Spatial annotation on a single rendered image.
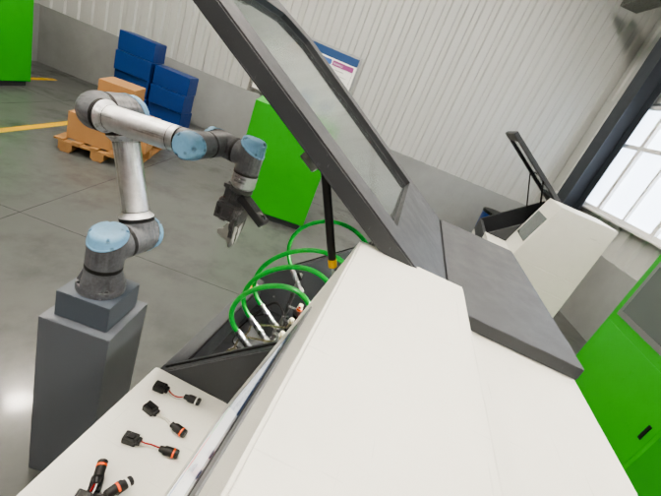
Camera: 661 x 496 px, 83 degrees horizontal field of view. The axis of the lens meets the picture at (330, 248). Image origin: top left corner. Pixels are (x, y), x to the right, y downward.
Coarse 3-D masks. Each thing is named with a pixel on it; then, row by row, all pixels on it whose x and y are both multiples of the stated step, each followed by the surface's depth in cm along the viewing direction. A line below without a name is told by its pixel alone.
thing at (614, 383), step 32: (640, 288) 301; (608, 320) 320; (640, 320) 288; (608, 352) 305; (640, 352) 276; (576, 384) 323; (608, 384) 292; (640, 384) 266; (608, 416) 280; (640, 416) 255; (640, 448) 246; (640, 480) 251
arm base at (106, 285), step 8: (80, 272) 124; (88, 272) 121; (96, 272) 121; (120, 272) 127; (80, 280) 123; (88, 280) 122; (96, 280) 122; (104, 280) 123; (112, 280) 125; (120, 280) 128; (80, 288) 122; (88, 288) 122; (96, 288) 122; (104, 288) 124; (112, 288) 125; (120, 288) 128; (88, 296) 123; (96, 296) 123; (104, 296) 124; (112, 296) 126
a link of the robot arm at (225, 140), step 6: (210, 126) 112; (216, 132) 108; (222, 132) 110; (222, 138) 108; (228, 138) 110; (234, 138) 110; (222, 144) 107; (228, 144) 109; (222, 150) 108; (228, 150) 109; (216, 156) 109; (222, 156) 112; (228, 156) 111
